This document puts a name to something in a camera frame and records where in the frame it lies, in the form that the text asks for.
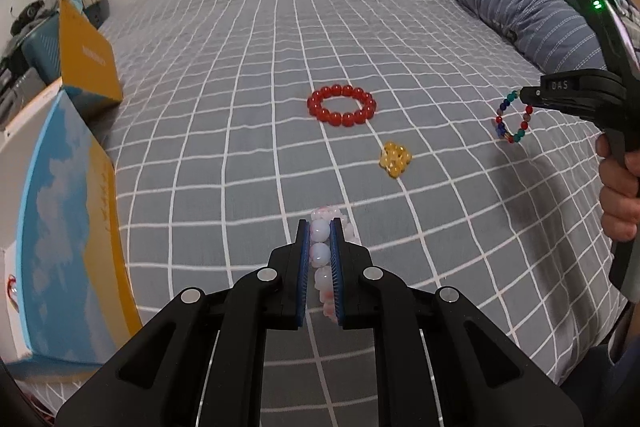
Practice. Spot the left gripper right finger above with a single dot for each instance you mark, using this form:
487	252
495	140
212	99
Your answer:
439	361

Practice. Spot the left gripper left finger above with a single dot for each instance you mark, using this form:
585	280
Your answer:
199	361

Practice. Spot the person's right hand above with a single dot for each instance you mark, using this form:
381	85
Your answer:
619	196

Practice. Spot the blue striped bolster pillow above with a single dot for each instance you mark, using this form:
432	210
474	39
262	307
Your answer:
551	34

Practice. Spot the blue yellow cardboard box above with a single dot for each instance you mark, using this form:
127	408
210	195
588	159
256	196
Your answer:
66	300

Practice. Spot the grey checked bed sheet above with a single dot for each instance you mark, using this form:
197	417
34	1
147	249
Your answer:
241	117

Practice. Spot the teal suitcase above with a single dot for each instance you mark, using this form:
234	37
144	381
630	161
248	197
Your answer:
40	46

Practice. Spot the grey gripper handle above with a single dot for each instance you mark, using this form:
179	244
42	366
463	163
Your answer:
625	269

